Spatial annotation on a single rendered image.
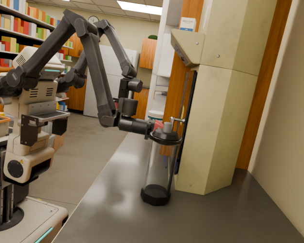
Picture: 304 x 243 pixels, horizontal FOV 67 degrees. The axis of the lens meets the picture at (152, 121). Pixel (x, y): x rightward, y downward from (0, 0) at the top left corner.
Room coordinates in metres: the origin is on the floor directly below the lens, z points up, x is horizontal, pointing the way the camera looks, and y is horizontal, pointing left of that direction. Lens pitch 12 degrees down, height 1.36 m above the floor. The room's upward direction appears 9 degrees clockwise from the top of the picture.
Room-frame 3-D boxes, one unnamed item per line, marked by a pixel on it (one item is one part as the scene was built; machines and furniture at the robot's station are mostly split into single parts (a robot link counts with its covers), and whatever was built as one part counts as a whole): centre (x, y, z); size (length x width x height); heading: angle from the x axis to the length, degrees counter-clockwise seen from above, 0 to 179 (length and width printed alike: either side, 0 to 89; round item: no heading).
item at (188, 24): (0.92, -0.08, 1.54); 0.05 x 0.05 x 0.06; 76
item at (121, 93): (1.28, 0.18, 1.21); 0.10 x 0.07 x 0.07; 88
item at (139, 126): (0.87, 0.03, 1.15); 0.10 x 0.07 x 0.07; 177
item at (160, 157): (0.73, -0.05, 1.06); 0.11 x 0.11 x 0.21
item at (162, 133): (0.73, -0.05, 1.18); 0.09 x 0.09 x 0.07
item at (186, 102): (0.97, -0.13, 1.19); 0.30 x 0.01 x 0.40; 177
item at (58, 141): (3.31, 1.49, 0.14); 0.41 x 0.32 x 0.28; 4
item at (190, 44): (0.97, -0.08, 1.46); 0.32 x 0.12 x 0.10; 178
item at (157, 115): (1.62, -0.03, 1.02); 0.13 x 0.13 x 0.15
